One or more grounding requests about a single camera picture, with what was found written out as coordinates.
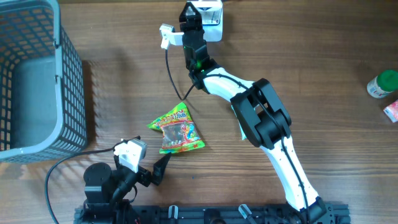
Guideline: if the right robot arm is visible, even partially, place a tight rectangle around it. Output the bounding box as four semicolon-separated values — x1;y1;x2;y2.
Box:
179;1;326;223

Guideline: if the grey plastic mesh basket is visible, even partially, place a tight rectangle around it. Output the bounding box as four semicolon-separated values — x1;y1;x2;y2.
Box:
1;0;87;164

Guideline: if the Haribo gummy candy bag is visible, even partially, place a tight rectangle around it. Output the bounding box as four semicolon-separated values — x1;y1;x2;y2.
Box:
147;102;205;154

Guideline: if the white barcode scanner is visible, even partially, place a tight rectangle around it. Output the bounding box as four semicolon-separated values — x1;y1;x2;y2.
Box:
203;10;223;42

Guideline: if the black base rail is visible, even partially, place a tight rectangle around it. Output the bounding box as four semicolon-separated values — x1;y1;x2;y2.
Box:
73;203;351;224

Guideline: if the white blue sachet pack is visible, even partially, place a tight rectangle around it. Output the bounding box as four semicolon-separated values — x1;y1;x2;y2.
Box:
192;0;223;26

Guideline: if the green lid jar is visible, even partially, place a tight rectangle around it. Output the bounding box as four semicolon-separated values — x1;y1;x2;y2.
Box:
367;70;398;98

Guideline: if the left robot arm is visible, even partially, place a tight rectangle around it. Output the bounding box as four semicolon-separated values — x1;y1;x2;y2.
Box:
73;136;172;224

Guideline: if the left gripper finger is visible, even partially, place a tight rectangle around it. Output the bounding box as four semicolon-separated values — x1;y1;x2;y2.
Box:
121;136;141;143
151;152;172;185

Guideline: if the teal tissue pack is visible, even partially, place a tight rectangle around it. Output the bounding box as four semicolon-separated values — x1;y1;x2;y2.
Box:
231;105;247;141

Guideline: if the red pink candy box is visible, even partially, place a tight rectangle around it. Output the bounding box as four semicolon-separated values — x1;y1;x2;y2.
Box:
383;100;398;123

